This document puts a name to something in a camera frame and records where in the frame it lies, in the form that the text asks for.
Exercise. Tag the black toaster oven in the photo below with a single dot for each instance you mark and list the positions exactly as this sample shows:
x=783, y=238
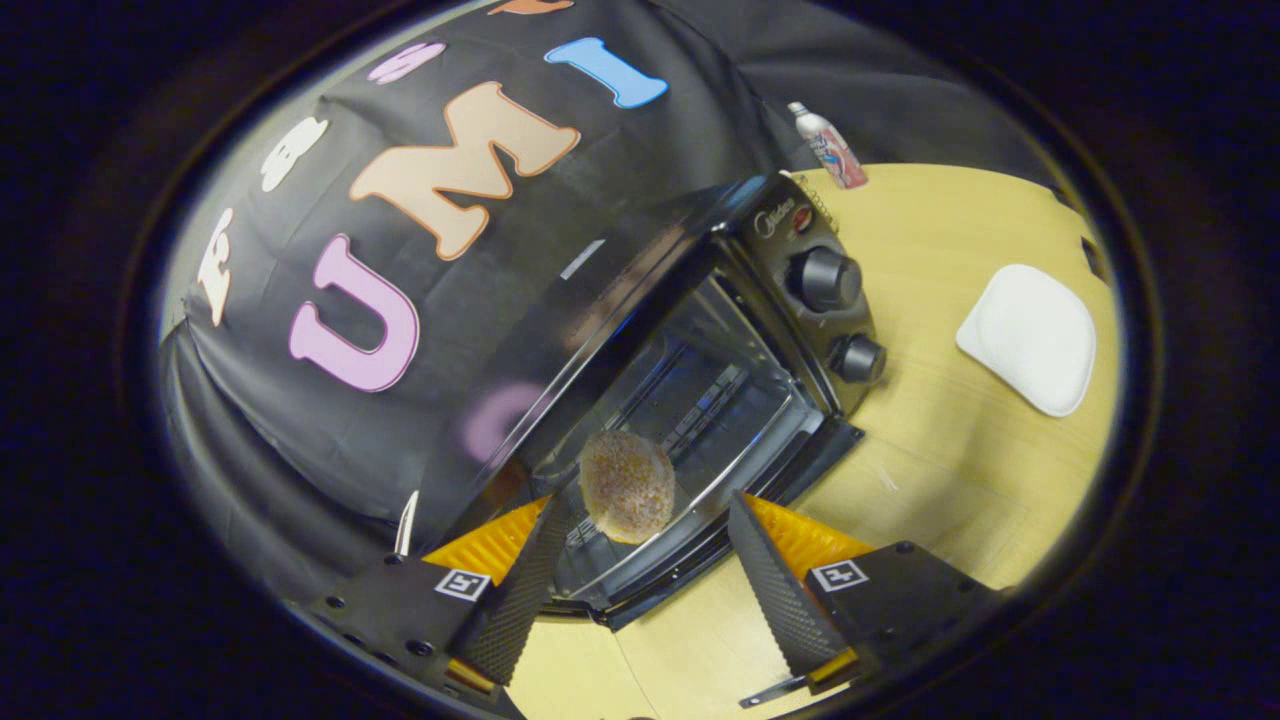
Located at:
x=820, y=280

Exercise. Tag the small black block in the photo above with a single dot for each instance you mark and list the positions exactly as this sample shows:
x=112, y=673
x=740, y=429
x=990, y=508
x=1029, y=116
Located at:
x=1095, y=260

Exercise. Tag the white square plate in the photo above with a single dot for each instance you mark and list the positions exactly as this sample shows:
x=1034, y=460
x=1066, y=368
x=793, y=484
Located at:
x=1030, y=340

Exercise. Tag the black backdrop cloth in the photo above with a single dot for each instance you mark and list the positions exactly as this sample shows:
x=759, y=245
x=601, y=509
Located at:
x=300, y=450

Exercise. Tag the round brown bread bun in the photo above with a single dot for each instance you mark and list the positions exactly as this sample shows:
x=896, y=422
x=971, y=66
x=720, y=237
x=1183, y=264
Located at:
x=628, y=487

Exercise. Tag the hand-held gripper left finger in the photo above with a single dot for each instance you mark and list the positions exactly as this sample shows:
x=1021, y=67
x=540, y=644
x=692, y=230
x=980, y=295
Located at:
x=520, y=600

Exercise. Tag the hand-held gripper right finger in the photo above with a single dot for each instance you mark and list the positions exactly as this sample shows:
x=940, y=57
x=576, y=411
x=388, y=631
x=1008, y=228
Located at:
x=785, y=600

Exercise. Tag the silver bottle with pink label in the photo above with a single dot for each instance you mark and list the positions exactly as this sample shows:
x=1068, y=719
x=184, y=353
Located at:
x=830, y=148

